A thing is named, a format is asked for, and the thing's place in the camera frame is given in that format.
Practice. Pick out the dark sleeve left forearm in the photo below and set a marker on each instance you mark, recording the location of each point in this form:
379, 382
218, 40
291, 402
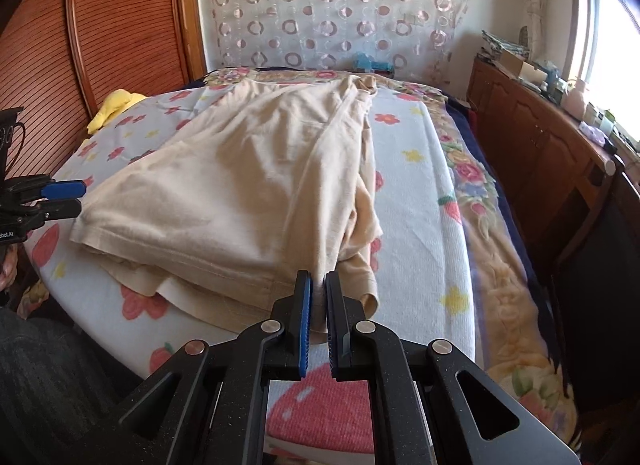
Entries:
56, 384

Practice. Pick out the stack of papers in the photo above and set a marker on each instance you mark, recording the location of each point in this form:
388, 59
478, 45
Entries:
493, 47

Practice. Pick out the brown slatted wooden wardrobe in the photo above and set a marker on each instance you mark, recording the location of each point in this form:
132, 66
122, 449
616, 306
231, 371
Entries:
61, 58

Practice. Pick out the white strawberry print towel blanket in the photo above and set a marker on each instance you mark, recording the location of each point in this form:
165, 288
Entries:
316, 418

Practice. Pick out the person's left hand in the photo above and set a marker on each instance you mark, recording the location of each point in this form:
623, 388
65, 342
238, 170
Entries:
8, 267

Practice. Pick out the pink white plastic bottle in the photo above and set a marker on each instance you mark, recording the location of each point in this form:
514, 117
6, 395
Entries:
574, 102

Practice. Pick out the long wooden sideboard cabinet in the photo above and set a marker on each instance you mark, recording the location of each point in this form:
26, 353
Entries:
556, 181

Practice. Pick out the beige printed t-shirt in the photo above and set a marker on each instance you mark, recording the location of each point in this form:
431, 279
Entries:
270, 180

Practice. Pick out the yellow Pikachu plush toy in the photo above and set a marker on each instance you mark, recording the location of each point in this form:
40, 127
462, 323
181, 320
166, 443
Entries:
113, 105

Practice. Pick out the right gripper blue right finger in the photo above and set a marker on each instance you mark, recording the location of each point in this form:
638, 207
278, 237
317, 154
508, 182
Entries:
431, 404

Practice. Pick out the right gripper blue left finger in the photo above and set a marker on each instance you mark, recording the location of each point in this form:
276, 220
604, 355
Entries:
207, 404

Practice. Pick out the window with white frame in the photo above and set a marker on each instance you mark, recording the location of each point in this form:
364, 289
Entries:
610, 66

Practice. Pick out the floral rose bedspread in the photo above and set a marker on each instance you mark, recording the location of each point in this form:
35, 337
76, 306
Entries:
490, 224

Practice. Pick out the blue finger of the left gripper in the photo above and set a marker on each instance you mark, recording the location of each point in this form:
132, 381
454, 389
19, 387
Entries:
49, 210
55, 189

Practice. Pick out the cardboard box on cabinet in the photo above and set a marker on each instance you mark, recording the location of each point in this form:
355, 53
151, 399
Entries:
521, 69

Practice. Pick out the circle pattern sheer curtain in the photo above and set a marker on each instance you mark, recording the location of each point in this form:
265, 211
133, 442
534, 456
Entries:
415, 37

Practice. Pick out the blue tissue box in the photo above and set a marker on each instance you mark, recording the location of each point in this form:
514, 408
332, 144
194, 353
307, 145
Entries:
363, 63

